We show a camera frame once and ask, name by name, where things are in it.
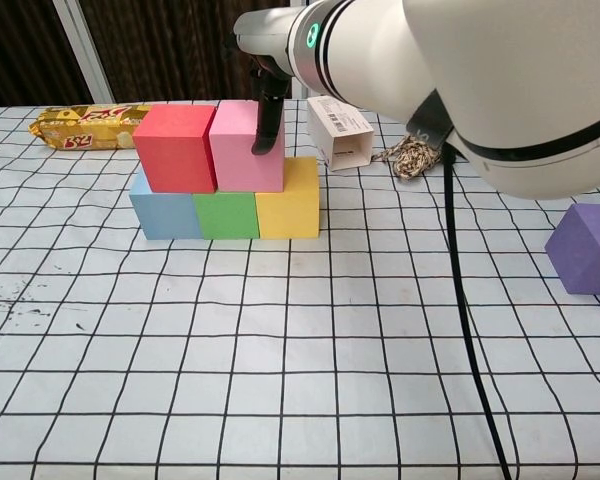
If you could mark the dark brown ribbed panel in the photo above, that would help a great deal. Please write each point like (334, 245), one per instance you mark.
(170, 50)
(15, 50)

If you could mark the gold snack package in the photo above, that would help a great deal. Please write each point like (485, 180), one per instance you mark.
(85, 130)

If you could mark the white partition frame post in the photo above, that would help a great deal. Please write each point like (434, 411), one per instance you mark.
(296, 90)
(82, 45)

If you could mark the white carton box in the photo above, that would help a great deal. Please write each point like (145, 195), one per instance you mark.
(347, 142)

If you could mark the red foam cube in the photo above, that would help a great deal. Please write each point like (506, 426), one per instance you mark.
(172, 150)

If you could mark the white black checkered tablecloth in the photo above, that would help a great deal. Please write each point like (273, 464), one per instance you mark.
(230, 350)

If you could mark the light blue foam cube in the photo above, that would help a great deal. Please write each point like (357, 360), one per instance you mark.
(165, 215)

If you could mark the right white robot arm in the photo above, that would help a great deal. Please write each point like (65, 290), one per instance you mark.
(480, 75)

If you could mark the pink foam cube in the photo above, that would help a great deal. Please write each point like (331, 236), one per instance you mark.
(240, 160)

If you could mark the yellow foam cube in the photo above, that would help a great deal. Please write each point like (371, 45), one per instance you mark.
(290, 210)

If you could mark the purple foam cube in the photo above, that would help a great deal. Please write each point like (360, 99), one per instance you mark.
(590, 255)

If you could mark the green foam cube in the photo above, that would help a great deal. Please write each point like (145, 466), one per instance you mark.
(225, 215)

